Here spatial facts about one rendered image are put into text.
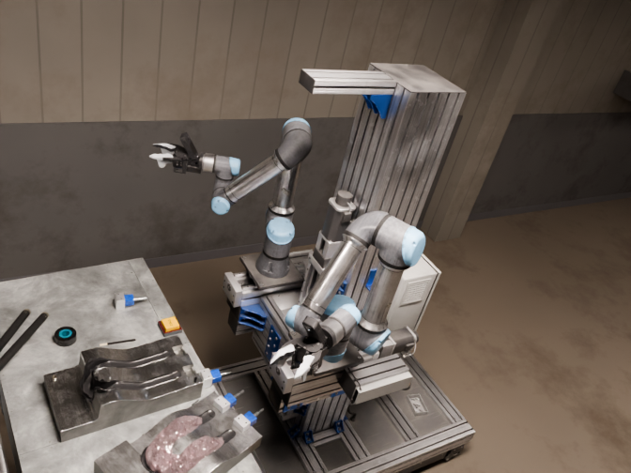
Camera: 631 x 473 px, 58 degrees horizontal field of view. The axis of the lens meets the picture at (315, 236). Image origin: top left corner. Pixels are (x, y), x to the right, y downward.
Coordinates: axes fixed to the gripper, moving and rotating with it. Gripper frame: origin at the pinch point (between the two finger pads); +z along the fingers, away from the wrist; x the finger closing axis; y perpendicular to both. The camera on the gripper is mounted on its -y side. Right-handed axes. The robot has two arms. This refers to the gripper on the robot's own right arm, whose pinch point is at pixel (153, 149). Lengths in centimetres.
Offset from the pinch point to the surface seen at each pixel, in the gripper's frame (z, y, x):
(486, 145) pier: -231, 78, 187
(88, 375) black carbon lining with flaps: 8, 47, -78
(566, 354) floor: -290, 154, 46
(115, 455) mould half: -9, 40, -110
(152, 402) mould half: -16, 48, -85
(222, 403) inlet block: -41, 46, -84
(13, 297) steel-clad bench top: 49, 61, -35
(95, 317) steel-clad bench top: 15, 61, -41
